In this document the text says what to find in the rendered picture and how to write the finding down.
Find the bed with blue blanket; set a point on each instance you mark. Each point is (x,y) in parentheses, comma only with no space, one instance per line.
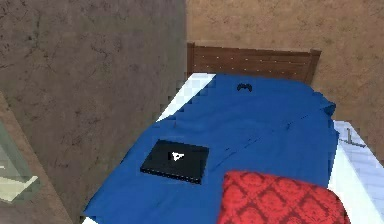
(266,126)

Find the black closed laptop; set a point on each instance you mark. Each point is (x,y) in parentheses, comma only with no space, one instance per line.
(173,161)

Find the small black game controller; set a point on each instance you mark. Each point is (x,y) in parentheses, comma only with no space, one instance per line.
(244,87)

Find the red patterned pillow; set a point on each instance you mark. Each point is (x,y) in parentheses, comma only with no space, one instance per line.
(280,200)

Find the small grey metal object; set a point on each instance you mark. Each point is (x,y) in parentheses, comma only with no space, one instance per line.
(349,137)

